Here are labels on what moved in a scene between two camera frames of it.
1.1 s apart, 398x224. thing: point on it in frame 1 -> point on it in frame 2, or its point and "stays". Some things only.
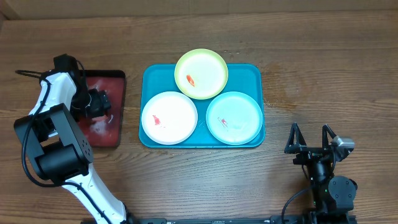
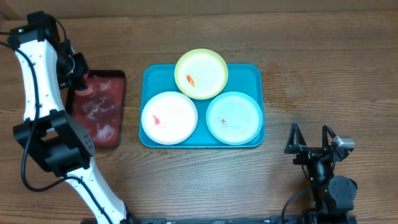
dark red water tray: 106,131 stays
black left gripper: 99,101 -> 78,79
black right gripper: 306,152 stays
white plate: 169,117 stays
